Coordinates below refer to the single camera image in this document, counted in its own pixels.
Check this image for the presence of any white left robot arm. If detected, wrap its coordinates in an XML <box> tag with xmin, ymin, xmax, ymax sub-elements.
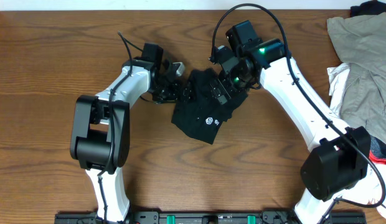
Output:
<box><xmin>70</xmin><ymin>58</ymin><xmax>185</xmax><ymax>223</ymax></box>

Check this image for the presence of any khaki folded garment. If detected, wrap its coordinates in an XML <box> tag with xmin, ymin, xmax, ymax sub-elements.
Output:
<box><xmin>327</xmin><ymin>12</ymin><xmax>386</xmax><ymax>144</ymax></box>

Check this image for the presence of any black garment at corner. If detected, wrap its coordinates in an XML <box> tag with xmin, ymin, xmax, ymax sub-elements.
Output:
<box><xmin>350</xmin><ymin>1</ymin><xmax>386</xmax><ymax>17</ymax></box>

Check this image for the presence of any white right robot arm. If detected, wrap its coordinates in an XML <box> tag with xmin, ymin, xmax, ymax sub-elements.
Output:
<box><xmin>209</xmin><ymin>37</ymin><xmax>371</xmax><ymax>223</ymax></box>

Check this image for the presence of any red and black garment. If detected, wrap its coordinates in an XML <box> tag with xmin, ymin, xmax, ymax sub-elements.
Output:
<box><xmin>369</xmin><ymin>136</ymin><xmax>386</xmax><ymax>165</ymax></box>

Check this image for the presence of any white garment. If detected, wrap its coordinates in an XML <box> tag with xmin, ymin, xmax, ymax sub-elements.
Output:
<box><xmin>327</xmin><ymin>62</ymin><xmax>386</xmax><ymax>223</ymax></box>

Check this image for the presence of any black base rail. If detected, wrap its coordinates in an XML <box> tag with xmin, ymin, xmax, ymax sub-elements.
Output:
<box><xmin>54</xmin><ymin>210</ymin><xmax>367</xmax><ymax>224</ymax></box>

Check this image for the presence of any black t-shirt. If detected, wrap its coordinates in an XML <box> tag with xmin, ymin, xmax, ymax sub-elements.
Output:
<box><xmin>171</xmin><ymin>68</ymin><xmax>248</xmax><ymax>144</ymax></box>

